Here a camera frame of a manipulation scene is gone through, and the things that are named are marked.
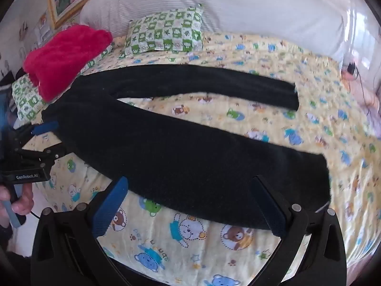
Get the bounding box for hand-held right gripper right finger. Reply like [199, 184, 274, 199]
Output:
[251, 175, 347, 286]

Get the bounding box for white striped headboard cushion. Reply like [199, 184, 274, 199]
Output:
[79, 0, 347, 66]

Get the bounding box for green checkered pillow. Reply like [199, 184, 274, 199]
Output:
[119, 4, 205, 58]
[12, 43, 115, 120]

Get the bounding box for red plush blanket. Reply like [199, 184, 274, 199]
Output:
[23, 24, 114, 102]

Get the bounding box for person's left hand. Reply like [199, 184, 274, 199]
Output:
[0, 183, 34, 230]

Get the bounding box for yellow cartoon print bed sheet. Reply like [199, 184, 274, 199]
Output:
[22, 33, 381, 286]

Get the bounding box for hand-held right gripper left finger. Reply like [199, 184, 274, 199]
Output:
[30, 176, 131, 286]

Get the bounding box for pink cloth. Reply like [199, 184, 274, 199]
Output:
[341, 62, 381, 140]

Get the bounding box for black charger cable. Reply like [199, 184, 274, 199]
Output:
[347, 61, 371, 117]

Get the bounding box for black pants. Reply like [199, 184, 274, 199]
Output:
[41, 64, 331, 230]

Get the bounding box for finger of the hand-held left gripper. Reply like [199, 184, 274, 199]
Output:
[13, 121, 59, 145]
[21, 145, 66, 167]

